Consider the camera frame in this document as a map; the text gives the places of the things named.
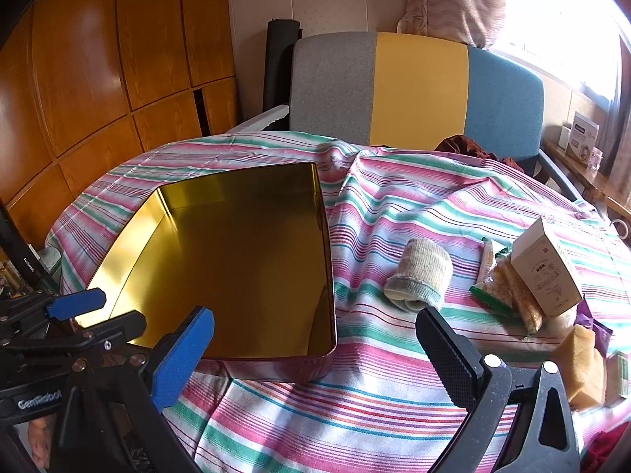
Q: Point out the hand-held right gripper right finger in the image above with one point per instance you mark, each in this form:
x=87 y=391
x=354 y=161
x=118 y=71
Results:
x=446 y=354

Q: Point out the black rolled mat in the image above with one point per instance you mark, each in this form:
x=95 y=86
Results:
x=281 y=64

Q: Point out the window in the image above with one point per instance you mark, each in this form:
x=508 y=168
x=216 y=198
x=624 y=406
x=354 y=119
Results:
x=557 y=15

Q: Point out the small pink jar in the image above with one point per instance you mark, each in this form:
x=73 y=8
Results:
x=596 y=157

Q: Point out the cardboard box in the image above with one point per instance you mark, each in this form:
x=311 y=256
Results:
x=236 y=256

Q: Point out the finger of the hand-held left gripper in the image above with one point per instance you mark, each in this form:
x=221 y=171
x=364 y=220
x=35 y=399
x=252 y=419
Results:
x=116 y=330
x=74 y=304

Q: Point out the yellow sponge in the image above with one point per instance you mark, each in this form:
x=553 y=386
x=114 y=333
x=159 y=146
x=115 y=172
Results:
x=581 y=369

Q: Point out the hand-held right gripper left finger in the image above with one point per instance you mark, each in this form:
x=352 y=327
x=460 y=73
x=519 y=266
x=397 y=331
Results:
x=182 y=354

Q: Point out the cream sock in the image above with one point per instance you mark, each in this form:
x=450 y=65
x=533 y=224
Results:
x=419 y=271

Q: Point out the small green box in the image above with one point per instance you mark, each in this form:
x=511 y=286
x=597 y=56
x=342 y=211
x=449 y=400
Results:
x=617 y=379

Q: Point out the white soft packet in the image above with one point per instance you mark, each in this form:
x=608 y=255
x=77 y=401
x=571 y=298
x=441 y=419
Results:
x=559 y=322

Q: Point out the white carton box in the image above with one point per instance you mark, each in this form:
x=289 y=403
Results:
x=542 y=266

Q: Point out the wooden desk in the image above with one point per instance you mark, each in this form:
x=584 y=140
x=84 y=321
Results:
x=586 y=177

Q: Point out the white printed box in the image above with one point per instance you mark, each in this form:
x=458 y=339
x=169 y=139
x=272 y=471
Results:
x=581 y=140

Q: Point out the small white box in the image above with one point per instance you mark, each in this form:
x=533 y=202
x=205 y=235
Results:
x=563 y=138

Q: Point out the wooden wardrobe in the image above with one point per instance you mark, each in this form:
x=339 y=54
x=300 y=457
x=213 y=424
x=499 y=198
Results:
x=98 y=69

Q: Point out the dark red cloth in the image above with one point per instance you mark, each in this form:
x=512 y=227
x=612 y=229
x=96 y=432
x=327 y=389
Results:
x=609 y=453
x=463 y=148

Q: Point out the purple snack packet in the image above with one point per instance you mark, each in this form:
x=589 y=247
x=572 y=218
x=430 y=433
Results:
x=599 y=330

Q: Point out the striped bed sheet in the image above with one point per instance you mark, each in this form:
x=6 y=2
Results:
x=394 y=197

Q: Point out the pink patterned curtain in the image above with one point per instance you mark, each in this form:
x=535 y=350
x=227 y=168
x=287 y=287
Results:
x=453 y=0

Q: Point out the grey bed side rail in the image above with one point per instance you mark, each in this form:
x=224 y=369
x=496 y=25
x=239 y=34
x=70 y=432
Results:
x=259 y=119
x=567 y=182

